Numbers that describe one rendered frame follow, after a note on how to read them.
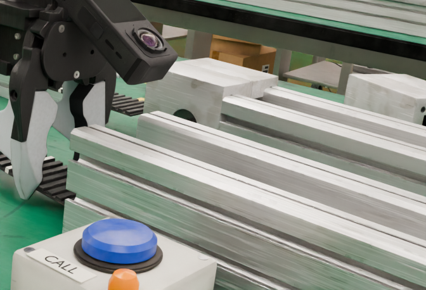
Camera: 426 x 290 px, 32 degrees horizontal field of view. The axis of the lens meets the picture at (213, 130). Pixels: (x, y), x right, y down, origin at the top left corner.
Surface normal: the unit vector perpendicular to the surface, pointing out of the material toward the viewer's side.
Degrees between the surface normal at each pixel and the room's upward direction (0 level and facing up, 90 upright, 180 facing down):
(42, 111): 90
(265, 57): 88
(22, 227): 0
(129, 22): 33
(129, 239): 3
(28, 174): 108
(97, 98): 90
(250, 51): 90
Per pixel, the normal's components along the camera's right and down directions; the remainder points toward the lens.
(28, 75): 0.81, 0.26
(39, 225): 0.13, -0.95
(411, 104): -0.83, 0.04
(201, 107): -0.57, 0.15
